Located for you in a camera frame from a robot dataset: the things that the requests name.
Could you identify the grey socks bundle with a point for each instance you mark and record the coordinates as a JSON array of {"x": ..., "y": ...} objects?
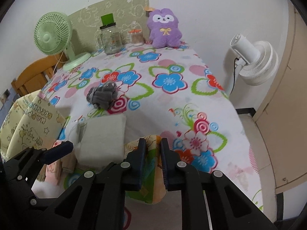
[{"x": 103, "y": 95}]

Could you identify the floral tablecloth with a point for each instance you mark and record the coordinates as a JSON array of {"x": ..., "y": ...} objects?
[{"x": 168, "y": 115}]

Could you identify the purple plush bunny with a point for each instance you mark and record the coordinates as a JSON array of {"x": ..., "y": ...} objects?
[{"x": 163, "y": 36}]

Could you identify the beige door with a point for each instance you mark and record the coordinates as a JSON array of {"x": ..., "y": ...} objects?
[{"x": 287, "y": 124}]

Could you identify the cotton swab container orange lid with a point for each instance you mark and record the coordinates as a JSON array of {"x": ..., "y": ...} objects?
[{"x": 136, "y": 39}]

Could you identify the glass jar mug green lid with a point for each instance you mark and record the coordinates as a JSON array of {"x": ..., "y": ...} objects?
[{"x": 111, "y": 40}]

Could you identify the green patterned board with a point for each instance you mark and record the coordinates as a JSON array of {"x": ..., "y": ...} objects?
[{"x": 91, "y": 12}]

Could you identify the white towel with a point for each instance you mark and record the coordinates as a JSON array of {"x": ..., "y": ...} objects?
[{"x": 103, "y": 139}]

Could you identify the small wooden ornament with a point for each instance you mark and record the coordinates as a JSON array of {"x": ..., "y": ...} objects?
[{"x": 148, "y": 9}]

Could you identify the green cartoon tissue packet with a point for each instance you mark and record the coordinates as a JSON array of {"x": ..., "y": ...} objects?
[{"x": 153, "y": 172}]

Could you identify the white standing fan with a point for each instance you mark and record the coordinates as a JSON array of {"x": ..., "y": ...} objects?
[{"x": 259, "y": 60}]

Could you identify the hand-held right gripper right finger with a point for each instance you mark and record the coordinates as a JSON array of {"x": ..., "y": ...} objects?
[{"x": 166, "y": 163}]

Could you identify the wooden bed headboard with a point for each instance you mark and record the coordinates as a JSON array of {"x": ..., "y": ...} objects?
[{"x": 31, "y": 76}]

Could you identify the green desk fan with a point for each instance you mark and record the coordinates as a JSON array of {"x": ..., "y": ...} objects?
[{"x": 51, "y": 37}]

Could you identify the yellow cartoon storage box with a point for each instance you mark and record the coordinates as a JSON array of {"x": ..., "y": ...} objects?
[{"x": 28, "y": 124}]

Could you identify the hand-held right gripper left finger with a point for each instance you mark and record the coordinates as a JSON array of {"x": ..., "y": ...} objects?
[{"x": 141, "y": 163}]

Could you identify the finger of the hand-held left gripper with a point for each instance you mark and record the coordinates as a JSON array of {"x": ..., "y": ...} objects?
[
  {"x": 58, "y": 151},
  {"x": 26, "y": 157}
]

